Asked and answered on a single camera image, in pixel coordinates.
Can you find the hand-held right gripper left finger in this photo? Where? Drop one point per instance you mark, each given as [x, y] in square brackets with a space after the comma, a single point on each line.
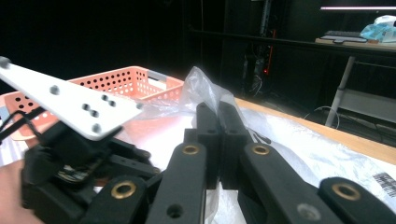
[207, 140]

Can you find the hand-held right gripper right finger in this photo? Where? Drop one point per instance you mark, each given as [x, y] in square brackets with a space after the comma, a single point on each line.
[232, 140]

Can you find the pink perforated plastic basket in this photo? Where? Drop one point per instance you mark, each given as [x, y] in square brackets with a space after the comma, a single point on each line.
[124, 82]

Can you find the clear plastic bag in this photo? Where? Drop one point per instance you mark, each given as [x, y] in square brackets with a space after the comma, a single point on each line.
[311, 149]

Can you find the dark keyboard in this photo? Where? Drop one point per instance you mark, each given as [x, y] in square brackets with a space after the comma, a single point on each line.
[344, 35]

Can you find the light wooden desk top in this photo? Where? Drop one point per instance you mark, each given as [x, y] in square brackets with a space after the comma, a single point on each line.
[358, 44]

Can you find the white light strip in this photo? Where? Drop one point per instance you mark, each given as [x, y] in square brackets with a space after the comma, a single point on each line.
[358, 8]

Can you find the crumpled bluish bag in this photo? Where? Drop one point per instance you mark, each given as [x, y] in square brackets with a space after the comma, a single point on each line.
[379, 29]

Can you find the white metal desk frame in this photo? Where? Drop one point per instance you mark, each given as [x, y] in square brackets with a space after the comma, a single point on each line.
[342, 87]

